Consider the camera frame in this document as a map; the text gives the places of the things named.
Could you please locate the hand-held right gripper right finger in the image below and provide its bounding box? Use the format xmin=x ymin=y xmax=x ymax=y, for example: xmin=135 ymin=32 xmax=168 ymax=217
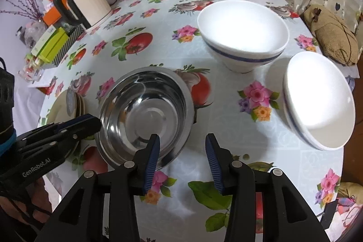
xmin=205 ymin=133 xmax=326 ymax=242

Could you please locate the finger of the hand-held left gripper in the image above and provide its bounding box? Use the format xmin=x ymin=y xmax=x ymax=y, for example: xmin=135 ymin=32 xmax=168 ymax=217
xmin=16 ymin=116 xmax=102 ymax=164
xmin=38 ymin=114 xmax=95 ymax=135

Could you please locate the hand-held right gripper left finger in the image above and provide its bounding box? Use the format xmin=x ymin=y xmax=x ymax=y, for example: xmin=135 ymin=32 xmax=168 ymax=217
xmin=34 ymin=134 xmax=161 ymax=242

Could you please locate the stainless steel bowl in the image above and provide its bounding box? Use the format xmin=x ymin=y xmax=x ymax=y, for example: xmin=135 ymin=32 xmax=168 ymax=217
xmin=95 ymin=66 xmax=196 ymax=170

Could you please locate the white bowl with blue stripe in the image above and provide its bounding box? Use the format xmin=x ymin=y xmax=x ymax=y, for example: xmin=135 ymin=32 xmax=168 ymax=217
xmin=282 ymin=51 xmax=356 ymax=151
xmin=197 ymin=0 xmax=290 ymax=74

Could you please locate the person's left hand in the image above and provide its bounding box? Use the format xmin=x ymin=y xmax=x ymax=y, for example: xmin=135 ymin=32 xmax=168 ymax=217
xmin=0 ymin=177 xmax=53 ymax=229

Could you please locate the white shelf board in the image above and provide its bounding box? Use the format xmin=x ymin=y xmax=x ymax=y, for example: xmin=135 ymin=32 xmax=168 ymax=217
xmin=27 ymin=75 xmax=57 ymax=95

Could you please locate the clear glass mug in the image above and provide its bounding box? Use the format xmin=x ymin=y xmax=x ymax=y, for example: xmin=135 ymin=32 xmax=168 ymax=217
xmin=17 ymin=59 xmax=44 ymax=82

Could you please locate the green box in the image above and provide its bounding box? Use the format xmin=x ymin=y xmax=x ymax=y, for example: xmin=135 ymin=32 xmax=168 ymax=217
xmin=37 ymin=27 xmax=70 ymax=64

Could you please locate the slim white box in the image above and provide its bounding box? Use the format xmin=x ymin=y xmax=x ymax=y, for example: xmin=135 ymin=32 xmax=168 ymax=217
xmin=31 ymin=26 xmax=57 ymax=57

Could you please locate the clear plastic bag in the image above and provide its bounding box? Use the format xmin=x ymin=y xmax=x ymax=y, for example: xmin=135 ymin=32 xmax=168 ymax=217
xmin=21 ymin=19 xmax=49 ymax=47

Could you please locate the orange box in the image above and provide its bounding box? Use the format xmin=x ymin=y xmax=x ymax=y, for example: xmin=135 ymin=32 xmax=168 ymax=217
xmin=42 ymin=2 xmax=64 ymax=27

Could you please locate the brown cloth bundle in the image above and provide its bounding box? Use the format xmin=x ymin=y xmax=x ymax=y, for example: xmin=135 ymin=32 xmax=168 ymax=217
xmin=303 ymin=5 xmax=360 ymax=66

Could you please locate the white electric kettle black handle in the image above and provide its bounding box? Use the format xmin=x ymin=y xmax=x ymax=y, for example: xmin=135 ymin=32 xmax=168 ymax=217
xmin=53 ymin=0 xmax=112 ymax=30

